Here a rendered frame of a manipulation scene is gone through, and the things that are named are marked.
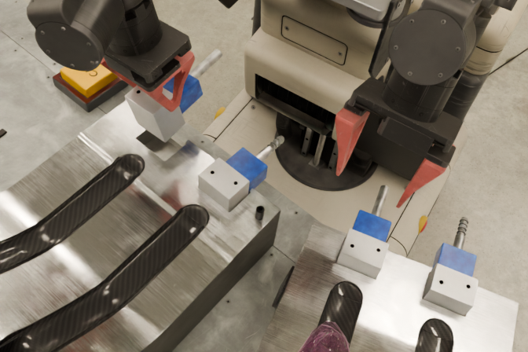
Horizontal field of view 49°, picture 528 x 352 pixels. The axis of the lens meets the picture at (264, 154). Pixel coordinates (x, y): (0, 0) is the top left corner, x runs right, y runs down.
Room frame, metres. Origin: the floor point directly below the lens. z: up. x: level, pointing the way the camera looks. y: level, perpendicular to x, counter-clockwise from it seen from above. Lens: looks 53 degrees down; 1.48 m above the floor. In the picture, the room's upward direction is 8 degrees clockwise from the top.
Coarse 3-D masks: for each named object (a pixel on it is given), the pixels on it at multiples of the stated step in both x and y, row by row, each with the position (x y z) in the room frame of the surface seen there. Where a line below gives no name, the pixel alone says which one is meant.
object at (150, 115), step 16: (208, 64) 0.51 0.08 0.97; (192, 80) 0.47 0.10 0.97; (128, 96) 0.43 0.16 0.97; (144, 96) 0.44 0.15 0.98; (192, 96) 0.46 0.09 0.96; (144, 112) 0.42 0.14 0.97; (160, 112) 0.42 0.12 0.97; (176, 112) 0.43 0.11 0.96; (160, 128) 0.41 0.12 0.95; (176, 128) 0.43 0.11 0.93
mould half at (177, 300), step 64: (128, 128) 0.45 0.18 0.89; (64, 192) 0.35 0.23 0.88; (128, 192) 0.36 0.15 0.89; (192, 192) 0.37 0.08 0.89; (256, 192) 0.38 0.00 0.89; (64, 256) 0.27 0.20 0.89; (128, 256) 0.28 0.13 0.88; (192, 256) 0.29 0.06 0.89; (256, 256) 0.33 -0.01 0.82; (0, 320) 0.17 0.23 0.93; (128, 320) 0.21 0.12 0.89; (192, 320) 0.24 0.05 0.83
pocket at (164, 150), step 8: (144, 136) 0.45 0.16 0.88; (152, 136) 0.46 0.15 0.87; (144, 144) 0.45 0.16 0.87; (152, 144) 0.45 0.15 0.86; (160, 144) 0.45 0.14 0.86; (168, 144) 0.45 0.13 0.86; (176, 144) 0.45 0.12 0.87; (184, 144) 0.45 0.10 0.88; (160, 152) 0.44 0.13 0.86; (168, 152) 0.44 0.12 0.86
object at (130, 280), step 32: (128, 160) 0.40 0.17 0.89; (96, 192) 0.35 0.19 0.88; (64, 224) 0.31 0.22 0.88; (192, 224) 0.33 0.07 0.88; (0, 256) 0.25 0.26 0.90; (32, 256) 0.26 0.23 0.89; (160, 256) 0.28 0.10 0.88; (96, 288) 0.23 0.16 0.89; (128, 288) 0.24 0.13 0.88; (64, 320) 0.19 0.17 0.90; (96, 320) 0.20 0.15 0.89
